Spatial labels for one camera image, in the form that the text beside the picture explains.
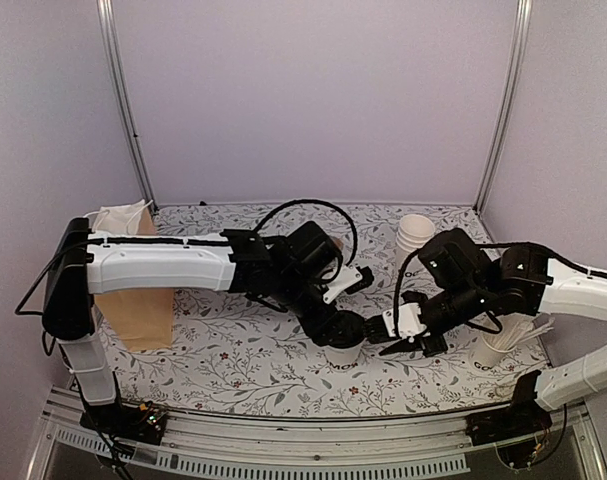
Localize black plastic cup lid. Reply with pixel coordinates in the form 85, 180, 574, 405
323, 312, 365, 349

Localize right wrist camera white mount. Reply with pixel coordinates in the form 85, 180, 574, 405
382, 291, 428, 342

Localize floral patterned table mat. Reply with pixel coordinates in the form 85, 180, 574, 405
100, 204, 548, 418

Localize aluminium front rail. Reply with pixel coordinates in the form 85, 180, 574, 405
27, 388, 607, 479

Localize white cup holding straws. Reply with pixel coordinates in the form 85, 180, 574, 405
469, 334, 510, 371

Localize white paper coffee cup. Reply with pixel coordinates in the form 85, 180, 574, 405
323, 344, 362, 372

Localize left aluminium frame post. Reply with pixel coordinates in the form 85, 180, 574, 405
96, 0, 156, 205

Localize stack of white paper cups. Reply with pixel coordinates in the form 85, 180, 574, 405
395, 214, 436, 270

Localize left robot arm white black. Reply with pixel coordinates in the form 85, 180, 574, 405
42, 218, 373, 434

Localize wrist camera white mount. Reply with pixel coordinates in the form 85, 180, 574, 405
382, 291, 428, 342
323, 266, 374, 304

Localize bundle of white paper straws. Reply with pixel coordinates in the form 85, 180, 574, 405
484, 314, 555, 351

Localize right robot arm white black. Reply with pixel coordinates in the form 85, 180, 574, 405
365, 228, 607, 353

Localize right aluminium frame post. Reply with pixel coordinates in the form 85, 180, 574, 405
473, 0, 534, 216

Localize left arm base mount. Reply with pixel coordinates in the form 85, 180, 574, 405
80, 400, 167, 445

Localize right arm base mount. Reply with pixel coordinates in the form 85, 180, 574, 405
465, 401, 553, 470

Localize aluminium frame post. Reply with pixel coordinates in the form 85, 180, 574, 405
96, 0, 156, 205
473, 0, 534, 216

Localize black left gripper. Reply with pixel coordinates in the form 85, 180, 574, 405
273, 270, 352, 349

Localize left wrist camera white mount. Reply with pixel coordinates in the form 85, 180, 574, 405
323, 266, 374, 304

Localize brown paper bag white handles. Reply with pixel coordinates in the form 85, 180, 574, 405
87, 200, 174, 352

